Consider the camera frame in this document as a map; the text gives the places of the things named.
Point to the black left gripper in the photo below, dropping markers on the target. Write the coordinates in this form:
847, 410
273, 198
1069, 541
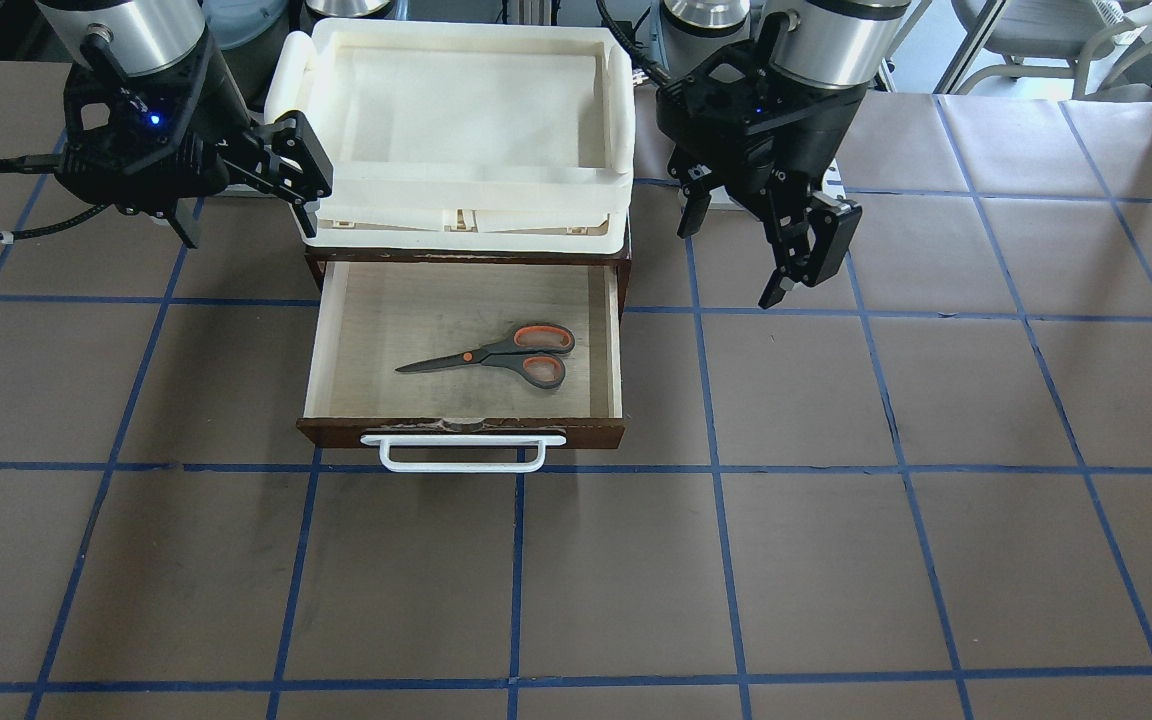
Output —
818, 128

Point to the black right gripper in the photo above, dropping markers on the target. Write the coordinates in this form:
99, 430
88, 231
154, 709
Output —
220, 102

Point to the orange grey scissors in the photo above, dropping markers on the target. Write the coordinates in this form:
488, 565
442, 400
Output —
534, 351

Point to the brown wooden drawer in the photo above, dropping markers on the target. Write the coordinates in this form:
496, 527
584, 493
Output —
378, 318

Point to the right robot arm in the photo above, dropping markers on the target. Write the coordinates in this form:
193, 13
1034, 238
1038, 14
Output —
149, 36

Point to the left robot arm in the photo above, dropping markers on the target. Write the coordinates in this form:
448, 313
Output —
826, 40

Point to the brown wooden cabinet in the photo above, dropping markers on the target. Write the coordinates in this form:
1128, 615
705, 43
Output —
375, 246

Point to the white plastic tray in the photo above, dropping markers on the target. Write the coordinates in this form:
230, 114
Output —
459, 127

